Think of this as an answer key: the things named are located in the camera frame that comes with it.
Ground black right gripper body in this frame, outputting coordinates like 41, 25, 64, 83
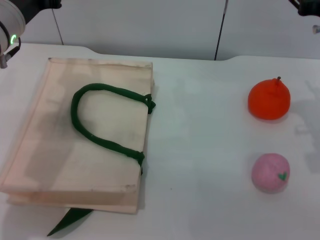
288, 0, 320, 17

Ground orange toy fruit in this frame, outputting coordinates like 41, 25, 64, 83
247, 76, 292, 121

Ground pink toy peach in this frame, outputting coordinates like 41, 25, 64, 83
251, 152, 291, 195

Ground cream canvas handbag green handles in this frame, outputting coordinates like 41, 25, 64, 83
0, 57, 158, 237

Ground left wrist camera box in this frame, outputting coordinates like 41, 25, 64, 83
16, 0, 62, 25

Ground left arm cable with plug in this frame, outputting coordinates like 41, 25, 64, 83
0, 37, 22, 69

